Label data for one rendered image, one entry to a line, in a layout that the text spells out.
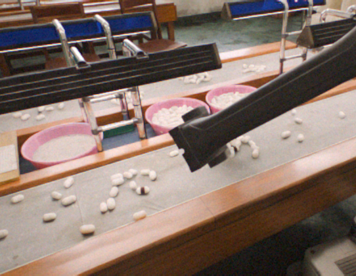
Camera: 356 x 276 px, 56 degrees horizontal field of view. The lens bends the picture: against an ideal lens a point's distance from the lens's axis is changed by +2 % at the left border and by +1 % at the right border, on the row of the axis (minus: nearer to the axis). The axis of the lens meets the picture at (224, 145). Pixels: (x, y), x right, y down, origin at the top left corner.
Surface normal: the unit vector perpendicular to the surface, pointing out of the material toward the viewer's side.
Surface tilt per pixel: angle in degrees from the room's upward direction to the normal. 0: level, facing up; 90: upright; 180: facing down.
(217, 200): 0
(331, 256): 0
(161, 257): 90
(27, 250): 0
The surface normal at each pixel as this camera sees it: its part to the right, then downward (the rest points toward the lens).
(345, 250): -0.02, -0.84
